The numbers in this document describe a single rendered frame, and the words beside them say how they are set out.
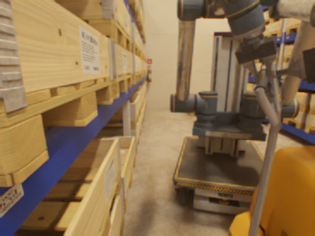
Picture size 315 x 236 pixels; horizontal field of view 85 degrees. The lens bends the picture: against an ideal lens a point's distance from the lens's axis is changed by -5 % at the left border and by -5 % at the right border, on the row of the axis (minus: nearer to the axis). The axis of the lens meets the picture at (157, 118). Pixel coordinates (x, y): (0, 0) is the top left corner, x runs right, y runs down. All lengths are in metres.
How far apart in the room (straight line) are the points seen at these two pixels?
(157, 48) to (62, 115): 5.64
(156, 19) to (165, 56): 1.15
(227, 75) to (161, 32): 4.32
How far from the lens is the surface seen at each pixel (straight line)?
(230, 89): 2.21
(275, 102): 0.86
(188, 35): 1.55
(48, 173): 0.57
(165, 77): 6.16
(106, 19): 1.19
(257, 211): 1.10
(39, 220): 0.97
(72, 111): 0.64
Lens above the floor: 1.37
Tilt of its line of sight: 15 degrees down
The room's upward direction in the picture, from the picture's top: straight up
